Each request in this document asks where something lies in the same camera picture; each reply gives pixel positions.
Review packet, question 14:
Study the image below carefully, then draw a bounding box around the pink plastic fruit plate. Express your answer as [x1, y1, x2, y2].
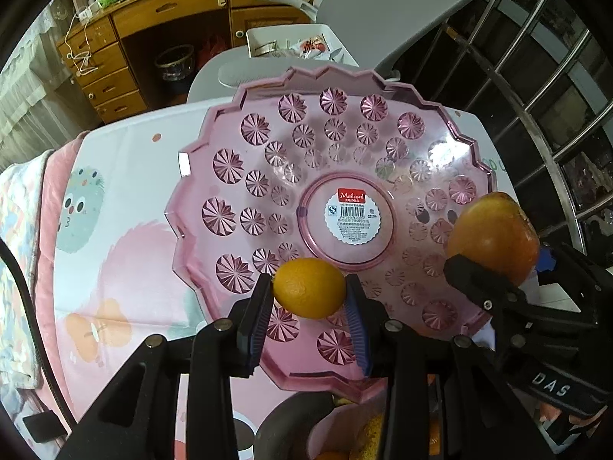
[163, 62, 496, 404]

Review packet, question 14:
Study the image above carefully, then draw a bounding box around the wooden desk with drawers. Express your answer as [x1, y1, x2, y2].
[57, 0, 308, 123]

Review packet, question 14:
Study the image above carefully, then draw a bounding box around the black cable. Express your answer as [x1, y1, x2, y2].
[0, 236, 78, 430]

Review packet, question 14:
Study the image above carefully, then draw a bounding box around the yellow green apple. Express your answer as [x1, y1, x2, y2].
[349, 413, 384, 460]

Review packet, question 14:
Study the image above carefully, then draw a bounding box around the cartoon printed bed sheet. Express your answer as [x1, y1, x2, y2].
[1, 98, 512, 419]

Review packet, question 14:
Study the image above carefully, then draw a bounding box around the dark avocado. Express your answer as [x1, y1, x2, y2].
[254, 391, 336, 460]

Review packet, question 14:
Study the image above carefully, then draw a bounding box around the grey white chair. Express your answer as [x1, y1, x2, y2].
[185, 0, 498, 105]

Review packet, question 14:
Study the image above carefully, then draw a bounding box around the small orange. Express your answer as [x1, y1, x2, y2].
[273, 258, 346, 320]

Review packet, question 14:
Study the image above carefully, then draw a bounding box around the metal window grille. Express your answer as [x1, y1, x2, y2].
[396, 0, 612, 267]

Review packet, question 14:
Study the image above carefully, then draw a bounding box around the red apple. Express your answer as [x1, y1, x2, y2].
[447, 192, 540, 287]

